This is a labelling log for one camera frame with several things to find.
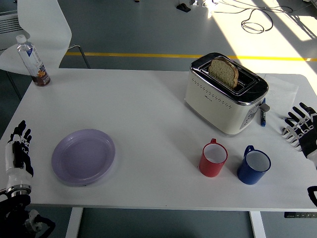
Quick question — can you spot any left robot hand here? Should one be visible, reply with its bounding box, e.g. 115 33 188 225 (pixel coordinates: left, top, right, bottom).
5 120 34 188

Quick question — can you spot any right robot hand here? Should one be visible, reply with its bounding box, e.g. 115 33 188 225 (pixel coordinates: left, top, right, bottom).
283 102 317 171

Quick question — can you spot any purple plate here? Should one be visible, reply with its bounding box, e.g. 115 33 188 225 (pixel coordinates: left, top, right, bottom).
51 128 116 187

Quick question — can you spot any bread slice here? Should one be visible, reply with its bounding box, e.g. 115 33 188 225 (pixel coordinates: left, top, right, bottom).
207 58 239 89

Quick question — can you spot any blue marker pen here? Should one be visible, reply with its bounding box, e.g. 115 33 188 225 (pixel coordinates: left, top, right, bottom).
259 98 267 127

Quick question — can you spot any blue mug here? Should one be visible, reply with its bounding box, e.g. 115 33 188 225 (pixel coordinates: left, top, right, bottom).
236 145 271 185

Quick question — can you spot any black table control panel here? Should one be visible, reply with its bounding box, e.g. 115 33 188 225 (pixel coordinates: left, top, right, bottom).
284 212 317 219

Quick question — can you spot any white table leg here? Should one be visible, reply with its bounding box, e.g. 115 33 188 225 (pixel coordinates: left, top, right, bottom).
249 211 267 238
64 207 84 238

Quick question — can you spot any cream and chrome toaster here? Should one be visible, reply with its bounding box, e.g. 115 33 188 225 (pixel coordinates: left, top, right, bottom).
184 52 270 136

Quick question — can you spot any red mug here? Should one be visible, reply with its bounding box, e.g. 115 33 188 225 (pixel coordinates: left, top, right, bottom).
199 138 228 178

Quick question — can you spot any plastic water bottle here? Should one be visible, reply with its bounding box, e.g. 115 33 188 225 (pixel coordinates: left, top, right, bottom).
15 34 52 87

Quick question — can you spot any grey slatted radiator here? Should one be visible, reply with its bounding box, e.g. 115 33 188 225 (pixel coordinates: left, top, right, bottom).
0 9 22 34

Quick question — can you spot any white chair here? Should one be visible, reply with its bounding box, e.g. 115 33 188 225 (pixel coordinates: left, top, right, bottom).
0 0 91 100

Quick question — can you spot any black device on floor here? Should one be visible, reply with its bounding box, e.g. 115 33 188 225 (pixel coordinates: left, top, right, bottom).
176 0 192 12

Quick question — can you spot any grey cable on floor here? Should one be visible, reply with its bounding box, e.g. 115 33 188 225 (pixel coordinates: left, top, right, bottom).
202 0 294 34

